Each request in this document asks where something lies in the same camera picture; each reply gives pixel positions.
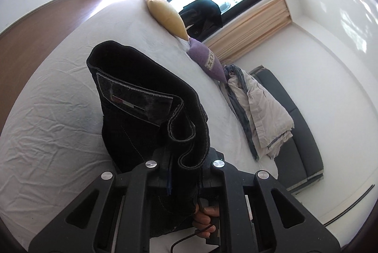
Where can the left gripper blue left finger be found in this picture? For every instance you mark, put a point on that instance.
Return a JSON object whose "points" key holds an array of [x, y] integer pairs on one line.
{"points": [[115, 213]]}

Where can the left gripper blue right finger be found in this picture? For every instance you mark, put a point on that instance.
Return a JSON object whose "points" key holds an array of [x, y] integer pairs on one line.
{"points": [[257, 214]]}

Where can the black jeans pants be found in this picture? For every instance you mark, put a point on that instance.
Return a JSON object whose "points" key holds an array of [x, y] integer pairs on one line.
{"points": [[146, 108]]}

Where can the left hand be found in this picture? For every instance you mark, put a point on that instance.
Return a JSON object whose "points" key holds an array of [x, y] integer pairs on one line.
{"points": [[202, 219]]}

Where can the dark grey headboard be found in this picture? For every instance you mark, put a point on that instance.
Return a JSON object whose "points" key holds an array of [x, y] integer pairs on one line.
{"points": [[299, 162]]}

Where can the white bed mattress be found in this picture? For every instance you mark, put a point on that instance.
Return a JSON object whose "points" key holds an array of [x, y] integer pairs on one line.
{"points": [[51, 144]]}

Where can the beige grey folded duvet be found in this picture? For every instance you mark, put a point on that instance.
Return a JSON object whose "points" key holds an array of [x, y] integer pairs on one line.
{"points": [[267, 125]]}

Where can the purple patterned pillow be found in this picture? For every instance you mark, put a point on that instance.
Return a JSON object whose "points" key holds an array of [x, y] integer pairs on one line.
{"points": [[206, 59]]}

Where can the right beige curtain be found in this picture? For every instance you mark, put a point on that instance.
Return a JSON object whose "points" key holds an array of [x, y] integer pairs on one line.
{"points": [[249, 30]]}

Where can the yellow pillow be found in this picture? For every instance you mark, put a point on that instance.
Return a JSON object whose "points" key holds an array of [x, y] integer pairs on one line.
{"points": [[168, 17]]}

